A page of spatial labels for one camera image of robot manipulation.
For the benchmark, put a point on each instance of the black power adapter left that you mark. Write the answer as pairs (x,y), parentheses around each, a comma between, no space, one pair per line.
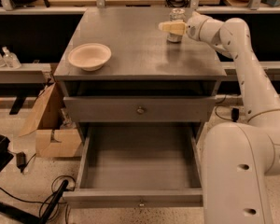
(21,160)

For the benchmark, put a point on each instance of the black stand leg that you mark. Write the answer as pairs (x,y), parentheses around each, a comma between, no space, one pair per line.
(27,218)

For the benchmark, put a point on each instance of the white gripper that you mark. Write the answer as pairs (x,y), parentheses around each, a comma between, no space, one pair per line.
(194,28)

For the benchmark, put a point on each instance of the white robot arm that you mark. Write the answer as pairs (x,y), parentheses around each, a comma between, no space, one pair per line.
(236,157)

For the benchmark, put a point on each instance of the black power adapter right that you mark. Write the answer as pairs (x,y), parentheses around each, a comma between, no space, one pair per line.
(234,114)

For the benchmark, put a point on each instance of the closed grey top drawer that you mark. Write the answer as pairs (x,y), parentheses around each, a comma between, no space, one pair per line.
(114,109)

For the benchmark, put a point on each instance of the grey drawer cabinet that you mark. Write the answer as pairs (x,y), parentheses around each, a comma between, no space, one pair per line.
(143,63)

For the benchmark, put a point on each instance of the open grey middle drawer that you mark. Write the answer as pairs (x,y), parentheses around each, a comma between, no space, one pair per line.
(138,165)

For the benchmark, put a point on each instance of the black power adapter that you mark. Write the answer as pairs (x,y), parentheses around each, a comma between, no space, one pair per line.
(234,114)
(21,160)

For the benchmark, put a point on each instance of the white paper bowl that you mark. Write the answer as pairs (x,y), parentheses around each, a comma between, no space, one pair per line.
(89,57)

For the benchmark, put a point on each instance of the brown cardboard box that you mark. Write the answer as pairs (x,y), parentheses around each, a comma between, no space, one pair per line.
(52,140)

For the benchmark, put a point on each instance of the clear sanitizer bottle right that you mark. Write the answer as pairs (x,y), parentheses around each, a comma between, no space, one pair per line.
(11,59)

